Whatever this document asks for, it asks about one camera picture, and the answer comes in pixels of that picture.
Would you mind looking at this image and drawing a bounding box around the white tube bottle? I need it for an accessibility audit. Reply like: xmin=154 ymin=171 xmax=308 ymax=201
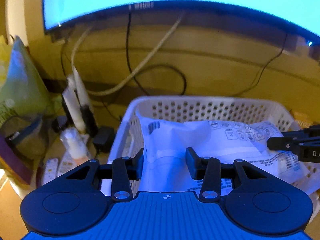
xmin=62 ymin=74 xmax=95 ymax=133

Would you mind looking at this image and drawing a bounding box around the white printed plastic bag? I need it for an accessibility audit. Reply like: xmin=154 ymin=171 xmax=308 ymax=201
xmin=136 ymin=109 xmax=308 ymax=193

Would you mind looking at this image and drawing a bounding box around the beige thick cable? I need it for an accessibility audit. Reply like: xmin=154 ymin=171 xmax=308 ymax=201
xmin=70 ymin=17 xmax=183 ymax=97

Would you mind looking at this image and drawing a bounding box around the white perforated plastic basket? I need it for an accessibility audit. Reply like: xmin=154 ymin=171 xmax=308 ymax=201
xmin=101 ymin=95 xmax=320 ymax=207

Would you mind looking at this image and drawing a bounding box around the small white spray bottle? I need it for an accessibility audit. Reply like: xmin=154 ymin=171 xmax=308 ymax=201
xmin=60 ymin=127 xmax=90 ymax=161

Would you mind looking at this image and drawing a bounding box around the wall mounted television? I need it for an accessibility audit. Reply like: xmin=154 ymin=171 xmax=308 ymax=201
xmin=42 ymin=0 xmax=320 ymax=46

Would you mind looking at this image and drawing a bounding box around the black power cable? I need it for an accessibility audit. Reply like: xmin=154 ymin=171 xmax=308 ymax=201
xmin=60 ymin=12 xmax=288 ymax=120

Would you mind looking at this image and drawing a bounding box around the black power adapter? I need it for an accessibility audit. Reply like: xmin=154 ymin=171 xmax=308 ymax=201
xmin=92 ymin=126 xmax=116 ymax=153

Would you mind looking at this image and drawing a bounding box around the green snack bag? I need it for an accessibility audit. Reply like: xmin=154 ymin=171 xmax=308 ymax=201
xmin=1 ymin=36 xmax=55 ymax=125

